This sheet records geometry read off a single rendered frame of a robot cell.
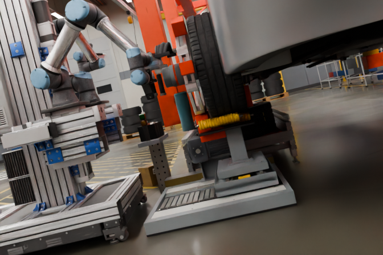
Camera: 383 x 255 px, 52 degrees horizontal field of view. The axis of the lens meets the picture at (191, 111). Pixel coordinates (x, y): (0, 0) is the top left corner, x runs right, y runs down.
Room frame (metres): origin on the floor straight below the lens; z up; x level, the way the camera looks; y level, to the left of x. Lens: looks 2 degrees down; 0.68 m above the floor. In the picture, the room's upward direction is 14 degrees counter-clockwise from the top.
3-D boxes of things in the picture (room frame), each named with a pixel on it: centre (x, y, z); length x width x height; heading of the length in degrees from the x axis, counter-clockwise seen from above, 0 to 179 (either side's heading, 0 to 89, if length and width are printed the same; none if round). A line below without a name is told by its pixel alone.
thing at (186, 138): (4.26, -0.02, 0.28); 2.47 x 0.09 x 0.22; 174
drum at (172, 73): (2.48, 0.01, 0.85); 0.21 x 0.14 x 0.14; 84
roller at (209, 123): (2.35, -0.15, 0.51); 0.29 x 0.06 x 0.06; 84
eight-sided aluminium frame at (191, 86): (2.48, -0.06, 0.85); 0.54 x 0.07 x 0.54; 174
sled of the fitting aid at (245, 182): (2.46, -0.23, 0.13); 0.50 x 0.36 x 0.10; 174
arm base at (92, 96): (2.80, 0.69, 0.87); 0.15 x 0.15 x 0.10
